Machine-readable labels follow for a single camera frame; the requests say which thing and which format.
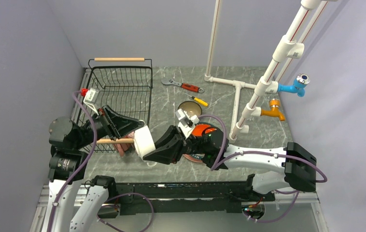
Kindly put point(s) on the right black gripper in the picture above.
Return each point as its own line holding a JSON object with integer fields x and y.
{"x": 170, "y": 147}

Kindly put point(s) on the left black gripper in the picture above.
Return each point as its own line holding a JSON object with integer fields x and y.
{"x": 117, "y": 124}

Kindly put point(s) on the light pink mug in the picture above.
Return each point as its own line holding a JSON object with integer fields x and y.
{"x": 130, "y": 145}

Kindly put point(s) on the salmon pink mug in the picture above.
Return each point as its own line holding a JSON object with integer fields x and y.
{"x": 122, "y": 148}

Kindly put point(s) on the white enamel cup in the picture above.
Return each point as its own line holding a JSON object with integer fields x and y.
{"x": 144, "y": 144}

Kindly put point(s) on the black wire dish rack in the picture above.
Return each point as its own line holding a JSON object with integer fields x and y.
{"x": 127, "y": 89}

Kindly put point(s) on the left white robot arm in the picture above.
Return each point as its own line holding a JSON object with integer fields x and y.
{"x": 72, "y": 146}

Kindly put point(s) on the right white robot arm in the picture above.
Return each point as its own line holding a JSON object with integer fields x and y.
{"x": 282, "y": 167}

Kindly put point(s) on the beige pink plate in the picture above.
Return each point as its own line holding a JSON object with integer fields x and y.
{"x": 197, "y": 158}

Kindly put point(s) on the orange bowl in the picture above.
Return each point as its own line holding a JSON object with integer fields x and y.
{"x": 201, "y": 129}

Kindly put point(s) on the dark brown bowl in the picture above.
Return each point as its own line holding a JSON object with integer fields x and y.
{"x": 191, "y": 107}

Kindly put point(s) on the orange faucet tap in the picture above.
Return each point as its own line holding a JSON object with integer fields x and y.
{"x": 274, "y": 110}

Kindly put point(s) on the blue faucet tap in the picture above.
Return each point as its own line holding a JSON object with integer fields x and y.
{"x": 300, "y": 82}

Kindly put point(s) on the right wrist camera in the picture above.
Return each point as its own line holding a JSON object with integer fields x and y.
{"x": 186, "y": 123}

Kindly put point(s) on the yellow handled screwdriver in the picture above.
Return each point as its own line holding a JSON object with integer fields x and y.
{"x": 198, "y": 100}

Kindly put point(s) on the red handled adjustable wrench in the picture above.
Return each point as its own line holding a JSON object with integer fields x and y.
{"x": 186, "y": 86}

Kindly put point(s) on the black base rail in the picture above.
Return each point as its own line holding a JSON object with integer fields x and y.
{"x": 178, "y": 197}

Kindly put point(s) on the white pvc pipe frame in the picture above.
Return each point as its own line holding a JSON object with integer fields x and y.
{"x": 249, "y": 97}

